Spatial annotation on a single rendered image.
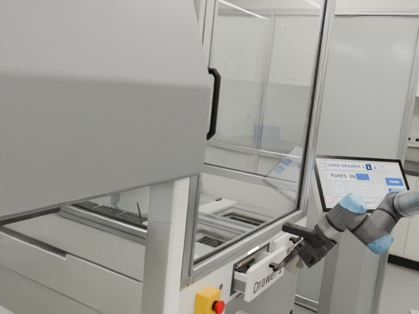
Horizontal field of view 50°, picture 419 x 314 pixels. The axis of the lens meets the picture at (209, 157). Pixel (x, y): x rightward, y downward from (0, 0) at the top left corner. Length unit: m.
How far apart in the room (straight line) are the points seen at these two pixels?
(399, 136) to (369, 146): 0.19
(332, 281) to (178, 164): 1.91
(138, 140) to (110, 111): 0.06
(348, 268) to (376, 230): 1.05
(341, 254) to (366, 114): 1.05
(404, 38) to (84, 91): 2.72
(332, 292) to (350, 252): 0.23
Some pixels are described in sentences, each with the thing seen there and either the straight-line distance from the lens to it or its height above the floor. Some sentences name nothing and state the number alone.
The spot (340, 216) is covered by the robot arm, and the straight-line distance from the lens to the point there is 1.45.
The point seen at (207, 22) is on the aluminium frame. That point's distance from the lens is 1.16.
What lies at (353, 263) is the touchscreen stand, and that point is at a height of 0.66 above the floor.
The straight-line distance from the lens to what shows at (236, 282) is 1.55.
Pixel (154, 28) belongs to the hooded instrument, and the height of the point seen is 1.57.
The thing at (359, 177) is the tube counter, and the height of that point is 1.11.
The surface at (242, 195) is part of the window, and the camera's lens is 1.49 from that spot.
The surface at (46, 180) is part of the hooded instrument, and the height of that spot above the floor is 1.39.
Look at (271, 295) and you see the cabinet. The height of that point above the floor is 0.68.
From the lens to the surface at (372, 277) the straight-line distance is 3.28.
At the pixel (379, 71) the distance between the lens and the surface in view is 3.10.
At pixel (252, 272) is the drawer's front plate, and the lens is 1.49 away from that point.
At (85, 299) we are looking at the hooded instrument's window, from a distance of 0.60.
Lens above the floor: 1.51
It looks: 10 degrees down
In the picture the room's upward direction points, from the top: 6 degrees clockwise
